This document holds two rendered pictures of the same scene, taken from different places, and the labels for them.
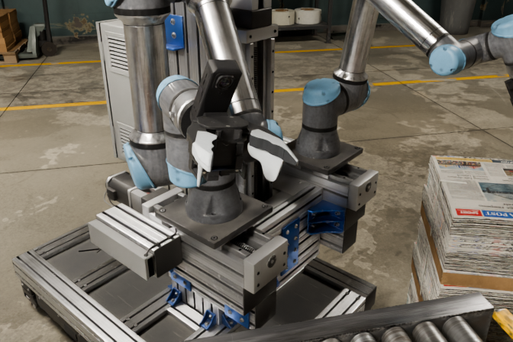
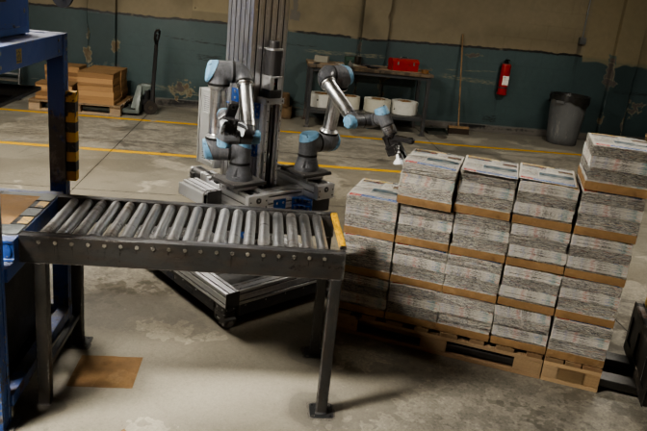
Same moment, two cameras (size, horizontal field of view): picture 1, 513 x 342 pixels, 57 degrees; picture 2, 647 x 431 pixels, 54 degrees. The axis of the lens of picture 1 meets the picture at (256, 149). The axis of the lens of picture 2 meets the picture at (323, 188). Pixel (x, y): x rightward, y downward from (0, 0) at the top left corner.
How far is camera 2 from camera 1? 2.42 m
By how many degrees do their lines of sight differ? 10
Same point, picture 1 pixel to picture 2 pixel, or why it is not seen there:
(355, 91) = (328, 139)
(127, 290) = not seen: hidden behind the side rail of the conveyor
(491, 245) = (364, 211)
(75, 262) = not seen: hidden behind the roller
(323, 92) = (307, 136)
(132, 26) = (213, 89)
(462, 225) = (350, 199)
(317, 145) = (302, 164)
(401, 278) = not seen: hidden behind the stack
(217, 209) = (239, 175)
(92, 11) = (195, 78)
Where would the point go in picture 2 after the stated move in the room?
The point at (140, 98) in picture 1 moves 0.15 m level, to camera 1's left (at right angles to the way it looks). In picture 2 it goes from (212, 118) to (185, 115)
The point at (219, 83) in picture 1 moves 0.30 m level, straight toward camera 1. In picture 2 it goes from (231, 107) to (218, 118)
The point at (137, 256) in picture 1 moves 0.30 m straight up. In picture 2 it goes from (199, 193) to (201, 141)
